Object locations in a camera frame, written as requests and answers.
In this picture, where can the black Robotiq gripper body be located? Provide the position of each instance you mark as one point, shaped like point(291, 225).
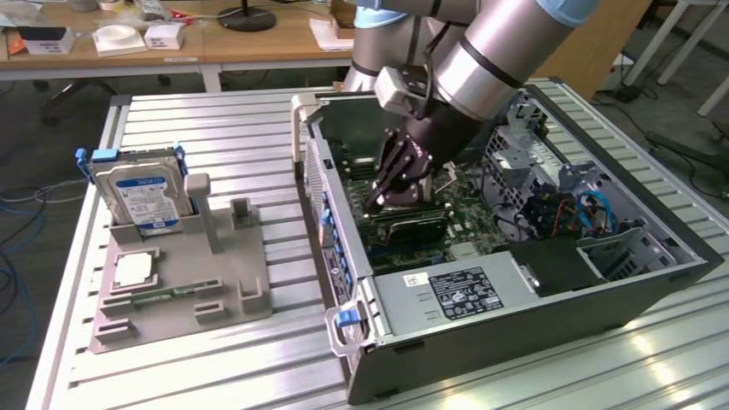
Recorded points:
point(443, 136)

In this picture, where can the black graphics card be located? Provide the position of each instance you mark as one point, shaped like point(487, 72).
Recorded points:
point(418, 230)

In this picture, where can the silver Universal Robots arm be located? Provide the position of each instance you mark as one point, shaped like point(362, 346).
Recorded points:
point(483, 64)

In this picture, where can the black RAM slot bank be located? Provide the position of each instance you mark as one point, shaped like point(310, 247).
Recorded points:
point(355, 168)

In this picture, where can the metal socket cover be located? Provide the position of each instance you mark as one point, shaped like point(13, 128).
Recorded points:
point(449, 176)

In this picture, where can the green motherboard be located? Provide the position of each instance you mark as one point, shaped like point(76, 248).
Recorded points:
point(466, 222)

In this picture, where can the metal disk bay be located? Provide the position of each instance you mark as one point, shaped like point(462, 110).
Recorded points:
point(523, 171)

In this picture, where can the small silver heat sink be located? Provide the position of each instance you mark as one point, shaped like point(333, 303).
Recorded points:
point(462, 252)

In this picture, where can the grey power supply unit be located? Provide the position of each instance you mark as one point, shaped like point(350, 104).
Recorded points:
point(409, 299)

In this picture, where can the white paper stack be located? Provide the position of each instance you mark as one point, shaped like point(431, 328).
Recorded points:
point(326, 38)

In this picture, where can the black floor adapter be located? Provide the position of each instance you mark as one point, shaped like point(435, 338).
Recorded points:
point(626, 94)

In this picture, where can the cardboard box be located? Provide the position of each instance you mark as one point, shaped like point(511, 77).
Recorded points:
point(341, 13)

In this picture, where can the wooden cabinet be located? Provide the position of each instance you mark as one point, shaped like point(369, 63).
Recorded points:
point(614, 51)

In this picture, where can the wooden desk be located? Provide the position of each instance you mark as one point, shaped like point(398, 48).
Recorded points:
point(255, 47)

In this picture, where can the open black PC case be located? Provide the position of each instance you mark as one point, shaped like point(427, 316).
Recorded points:
point(511, 341)

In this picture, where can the grey parts rack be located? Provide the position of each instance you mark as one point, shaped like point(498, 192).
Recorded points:
point(187, 265)

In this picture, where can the black lamp base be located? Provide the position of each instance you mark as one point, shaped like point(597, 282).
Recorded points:
point(245, 19)

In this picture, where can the black stand foot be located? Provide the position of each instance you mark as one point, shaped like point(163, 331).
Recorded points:
point(689, 147)

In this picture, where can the hard disk blue label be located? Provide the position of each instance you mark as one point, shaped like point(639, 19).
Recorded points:
point(142, 200)

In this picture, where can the green RAM stick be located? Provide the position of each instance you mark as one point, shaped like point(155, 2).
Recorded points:
point(170, 294)

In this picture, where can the small white box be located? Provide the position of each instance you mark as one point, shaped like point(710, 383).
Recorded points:
point(163, 37)

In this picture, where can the blue disk caddy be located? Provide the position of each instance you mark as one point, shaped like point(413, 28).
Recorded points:
point(102, 154)

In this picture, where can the red packet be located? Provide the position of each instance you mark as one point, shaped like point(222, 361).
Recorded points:
point(182, 17)

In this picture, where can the silver CPU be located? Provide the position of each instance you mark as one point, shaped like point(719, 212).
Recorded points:
point(133, 271)

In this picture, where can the clear plastic packets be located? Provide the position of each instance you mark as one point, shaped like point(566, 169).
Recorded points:
point(153, 8)

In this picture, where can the white square holder with bowl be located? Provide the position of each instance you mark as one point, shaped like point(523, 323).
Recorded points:
point(115, 40)

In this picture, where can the black office chair base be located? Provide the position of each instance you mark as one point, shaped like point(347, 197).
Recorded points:
point(73, 91)

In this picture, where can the grey cup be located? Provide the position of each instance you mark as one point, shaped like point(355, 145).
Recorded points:
point(82, 4)

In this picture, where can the white box black lid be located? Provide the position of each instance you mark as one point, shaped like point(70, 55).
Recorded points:
point(45, 42)

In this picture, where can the orange item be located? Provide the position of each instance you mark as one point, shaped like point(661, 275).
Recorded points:
point(16, 47)

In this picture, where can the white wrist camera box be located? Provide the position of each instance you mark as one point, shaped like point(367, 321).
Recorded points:
point(398, 89)

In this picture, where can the white table frame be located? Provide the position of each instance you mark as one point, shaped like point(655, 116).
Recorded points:
point(683, 42)

